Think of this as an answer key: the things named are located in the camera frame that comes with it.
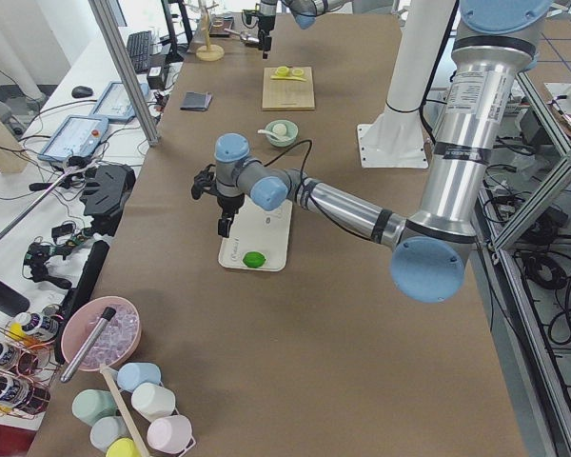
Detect copper wire bottle rack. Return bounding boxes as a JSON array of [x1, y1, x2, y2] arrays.
[[0, 311, 61, 420]]

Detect blue teach pendant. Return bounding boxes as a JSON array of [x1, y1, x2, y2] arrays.
[[90, 81, 135, 124], [37, 115, 108, 164]]

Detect green cup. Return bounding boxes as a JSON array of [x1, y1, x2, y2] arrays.
[[71, 389, 117, 427]]

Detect cream rectangular tray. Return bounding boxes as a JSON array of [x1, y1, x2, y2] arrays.
[[218, 197, 293, 272]]

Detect yellow cup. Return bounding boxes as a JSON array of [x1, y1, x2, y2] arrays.
[[106, 437, 141, 457]]

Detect white cup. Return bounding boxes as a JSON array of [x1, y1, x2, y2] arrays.
[[131, 383, 176, 422]]

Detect dark wooden tray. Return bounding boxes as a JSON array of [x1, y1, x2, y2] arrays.
[[209, 16, 234, 37]]

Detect green round bun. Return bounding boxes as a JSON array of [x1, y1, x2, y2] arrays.
[[242, 251, 266, 269]]

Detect light blue cup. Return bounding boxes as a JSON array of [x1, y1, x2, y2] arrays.
[[116, 362, 162, 392]]

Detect dark folded cloth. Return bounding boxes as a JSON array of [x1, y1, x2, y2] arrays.
[[180, 91, 213, 111]]

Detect black plastic holder block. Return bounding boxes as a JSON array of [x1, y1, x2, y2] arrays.
[[80, 164, 136, 236]]

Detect black keyboard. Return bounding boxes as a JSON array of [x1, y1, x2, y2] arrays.
[[126, 30, 152, 74]]

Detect pink bowl with ice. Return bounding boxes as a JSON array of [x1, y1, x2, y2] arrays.
[[61, 296, 142, 371]]

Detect wooden cutting board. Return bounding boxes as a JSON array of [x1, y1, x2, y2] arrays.
[[261, 67, 315, 111]]

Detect wooden mug tree stand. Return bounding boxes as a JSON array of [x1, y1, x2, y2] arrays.
[[195, 0, 225, 62]]

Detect black power adapter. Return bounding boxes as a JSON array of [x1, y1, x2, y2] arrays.
[[147, 66, 168, 90]]

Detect near blue teach pendant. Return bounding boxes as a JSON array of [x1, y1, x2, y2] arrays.
[[37, 115, 108, 164]]

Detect black bottle lying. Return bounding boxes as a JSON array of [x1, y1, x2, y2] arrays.
[[0, 281, 30, 317]]

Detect grey cup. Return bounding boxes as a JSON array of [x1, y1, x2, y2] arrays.
[[89, 416, 129, 453]]

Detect white plastic spoon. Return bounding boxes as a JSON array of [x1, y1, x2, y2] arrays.
[[257, 129, 288, 141]]

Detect metal scoop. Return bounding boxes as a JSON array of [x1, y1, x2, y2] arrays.
[[226, 29, 260, 48]]

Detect mint green bowl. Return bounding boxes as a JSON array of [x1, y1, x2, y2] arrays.
[[266, 119, 299, 148]]

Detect pink cup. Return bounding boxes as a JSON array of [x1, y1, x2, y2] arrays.
[[147, 415, 193, 454]]

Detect far blue teach pendant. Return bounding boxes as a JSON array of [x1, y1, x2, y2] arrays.
[[90, 81, 135, 124]]

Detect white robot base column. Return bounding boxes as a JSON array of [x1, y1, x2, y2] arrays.
[[357, 0, 458, 169]]

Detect yellow plastic knife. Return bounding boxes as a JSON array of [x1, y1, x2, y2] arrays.
[[270, 74, 307, 82]]

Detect black computer mouse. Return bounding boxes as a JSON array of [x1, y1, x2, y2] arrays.
[[71, 86, 94, 99]]

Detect yellow lemon half left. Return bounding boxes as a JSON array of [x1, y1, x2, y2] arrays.
[[273, 66, 290, 78]]

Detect metal rod black tip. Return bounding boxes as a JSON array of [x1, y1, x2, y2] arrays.
[[60, 306, 116, 383]]

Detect aluminium frame post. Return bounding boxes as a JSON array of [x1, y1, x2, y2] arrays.
[[89, 0, 159, 147]]

